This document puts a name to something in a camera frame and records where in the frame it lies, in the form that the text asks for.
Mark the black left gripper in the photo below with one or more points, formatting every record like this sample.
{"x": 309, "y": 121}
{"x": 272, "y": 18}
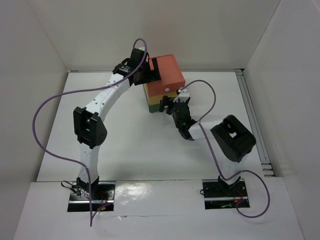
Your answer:
{"x": 153, "y": 75}

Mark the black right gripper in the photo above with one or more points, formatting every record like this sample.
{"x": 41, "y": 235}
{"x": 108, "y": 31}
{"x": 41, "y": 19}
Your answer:
{"x": 166, "y": 100}

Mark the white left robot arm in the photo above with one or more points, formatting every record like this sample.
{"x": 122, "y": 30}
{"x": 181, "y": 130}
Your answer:
{"x": 89, "y": 121}

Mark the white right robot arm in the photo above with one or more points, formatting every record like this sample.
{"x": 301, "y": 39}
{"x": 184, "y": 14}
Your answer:
{"x": 232, "y": 137}

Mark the green bottom drawer unit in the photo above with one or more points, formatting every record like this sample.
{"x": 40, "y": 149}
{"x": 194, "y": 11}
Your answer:
{"x": 155, "y": 108}

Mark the coral top drawer unit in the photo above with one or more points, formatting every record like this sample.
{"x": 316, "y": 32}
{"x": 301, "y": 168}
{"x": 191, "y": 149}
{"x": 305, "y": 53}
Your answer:
{"x": 171, "y": 76}

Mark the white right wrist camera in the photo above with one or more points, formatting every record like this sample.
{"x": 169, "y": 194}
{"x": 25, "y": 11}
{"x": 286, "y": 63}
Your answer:
{"x": 183, "y": 96}

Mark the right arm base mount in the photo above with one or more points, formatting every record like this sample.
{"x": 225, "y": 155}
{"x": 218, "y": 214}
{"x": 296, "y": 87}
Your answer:
{"x": 218, "y": 195}

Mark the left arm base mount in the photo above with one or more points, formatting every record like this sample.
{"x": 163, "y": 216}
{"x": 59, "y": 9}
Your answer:
{"x": 103, "y": 196}

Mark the aluminium rail at table edge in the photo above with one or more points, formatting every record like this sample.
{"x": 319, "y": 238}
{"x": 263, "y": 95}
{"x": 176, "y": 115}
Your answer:
{"x": 266, "y": 164}

